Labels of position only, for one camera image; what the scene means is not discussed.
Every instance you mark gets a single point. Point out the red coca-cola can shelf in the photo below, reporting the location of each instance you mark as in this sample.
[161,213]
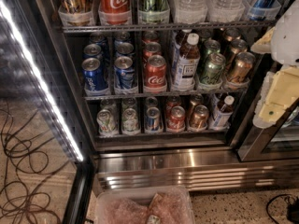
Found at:
[115,12]
[155,74]

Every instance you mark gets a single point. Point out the green can middle front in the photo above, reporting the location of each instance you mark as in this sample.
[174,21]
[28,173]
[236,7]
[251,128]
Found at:
[210,73]

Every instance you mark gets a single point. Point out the blue can bottom shelf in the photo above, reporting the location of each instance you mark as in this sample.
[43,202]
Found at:
[153,120]

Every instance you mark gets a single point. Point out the top wire shelf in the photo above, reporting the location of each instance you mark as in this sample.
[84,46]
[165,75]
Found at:
[165,26]

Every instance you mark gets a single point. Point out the blue silver redbull can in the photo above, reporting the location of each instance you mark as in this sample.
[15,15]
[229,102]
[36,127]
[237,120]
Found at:
[258,8]

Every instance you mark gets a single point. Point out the blue pepsi can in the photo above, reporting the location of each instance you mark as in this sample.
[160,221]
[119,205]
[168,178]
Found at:
[94,77]
[124,76]

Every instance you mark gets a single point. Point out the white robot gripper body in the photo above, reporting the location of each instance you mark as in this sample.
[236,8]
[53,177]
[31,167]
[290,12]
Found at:
[287,39]

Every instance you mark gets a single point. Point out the white green can bottom left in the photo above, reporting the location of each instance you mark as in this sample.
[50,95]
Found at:
[106,122]

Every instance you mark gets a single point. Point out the gold can bottom shelf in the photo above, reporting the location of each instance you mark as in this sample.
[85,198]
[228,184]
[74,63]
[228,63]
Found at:
[199,117]

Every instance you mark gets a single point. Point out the gold can top shelf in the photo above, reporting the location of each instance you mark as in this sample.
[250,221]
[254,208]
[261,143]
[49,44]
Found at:
[76,12]

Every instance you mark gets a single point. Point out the clear plastic bin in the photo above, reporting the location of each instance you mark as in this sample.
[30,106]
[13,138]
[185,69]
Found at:
[156,205]

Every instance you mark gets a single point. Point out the gold can shelf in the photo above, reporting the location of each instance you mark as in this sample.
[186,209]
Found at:
[199,117]
[76,12]

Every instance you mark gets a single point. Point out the closed right fridge door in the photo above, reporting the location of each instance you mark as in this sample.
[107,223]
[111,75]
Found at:
[279,142]

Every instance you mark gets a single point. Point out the wire shelf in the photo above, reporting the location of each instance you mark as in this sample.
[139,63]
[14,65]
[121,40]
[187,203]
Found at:
[165,26]
[165,93]

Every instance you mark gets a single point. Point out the blue pepsi can front left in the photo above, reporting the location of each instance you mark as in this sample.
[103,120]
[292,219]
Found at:
[94,77]

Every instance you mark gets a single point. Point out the white green can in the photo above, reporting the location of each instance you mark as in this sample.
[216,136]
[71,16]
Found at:
[130,123]
[106,122]

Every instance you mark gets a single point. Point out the red can bottom shelf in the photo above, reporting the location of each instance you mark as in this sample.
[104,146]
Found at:
[176,120]

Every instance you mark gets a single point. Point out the green can top shelf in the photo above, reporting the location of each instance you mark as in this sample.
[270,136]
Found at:
[153,11]

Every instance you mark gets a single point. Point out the clear water bottle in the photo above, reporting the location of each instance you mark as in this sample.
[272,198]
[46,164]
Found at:
[188,11]
[224,10]

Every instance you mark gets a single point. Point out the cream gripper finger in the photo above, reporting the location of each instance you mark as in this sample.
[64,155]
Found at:
[279,92]
[263,45]

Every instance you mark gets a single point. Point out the red coca-cola can top shelf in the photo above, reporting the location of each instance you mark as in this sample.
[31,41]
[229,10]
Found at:
[115,12]

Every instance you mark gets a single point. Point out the open glass fridge door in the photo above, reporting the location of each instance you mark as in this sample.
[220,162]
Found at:
[46,174]

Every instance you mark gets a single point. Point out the middle wire shelf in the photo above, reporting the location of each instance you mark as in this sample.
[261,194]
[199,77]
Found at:
[165,93]

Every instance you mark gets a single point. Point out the red coca-cola can middle shelf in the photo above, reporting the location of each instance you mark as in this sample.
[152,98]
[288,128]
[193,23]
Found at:
[155,74]

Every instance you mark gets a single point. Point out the small tea bottle bottom shelf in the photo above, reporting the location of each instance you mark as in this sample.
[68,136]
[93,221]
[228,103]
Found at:
[222,111]

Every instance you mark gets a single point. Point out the clear water bottle right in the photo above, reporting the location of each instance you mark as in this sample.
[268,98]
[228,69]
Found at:
[224,10]

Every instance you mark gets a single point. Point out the clear water bottle left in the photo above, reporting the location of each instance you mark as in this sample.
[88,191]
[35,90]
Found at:
[188,11]

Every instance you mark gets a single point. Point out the brown tea bottle white cap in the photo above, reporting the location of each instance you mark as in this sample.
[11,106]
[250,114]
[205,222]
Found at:
[188,60]

